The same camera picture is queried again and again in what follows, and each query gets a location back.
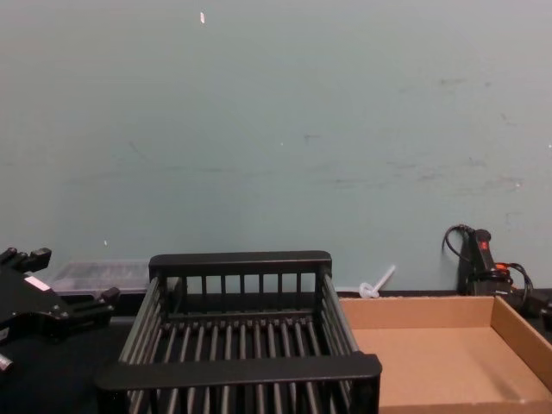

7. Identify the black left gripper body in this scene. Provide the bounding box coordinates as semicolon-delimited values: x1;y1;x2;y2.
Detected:
0;269;66;347

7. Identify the clear plastic case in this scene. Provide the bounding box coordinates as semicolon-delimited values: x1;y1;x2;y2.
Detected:
50;260;152;298

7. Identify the black table cloth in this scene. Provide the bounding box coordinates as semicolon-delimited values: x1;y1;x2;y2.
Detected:
0;288;552;414

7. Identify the black rack with steel bars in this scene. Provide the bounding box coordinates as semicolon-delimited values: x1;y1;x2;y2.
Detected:
93;250;384;414

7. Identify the shallow brown cardboard tray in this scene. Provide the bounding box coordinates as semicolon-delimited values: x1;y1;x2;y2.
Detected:
338;295;552;414

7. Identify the plain pale wall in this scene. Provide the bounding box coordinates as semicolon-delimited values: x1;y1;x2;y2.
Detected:
0;0;552;298

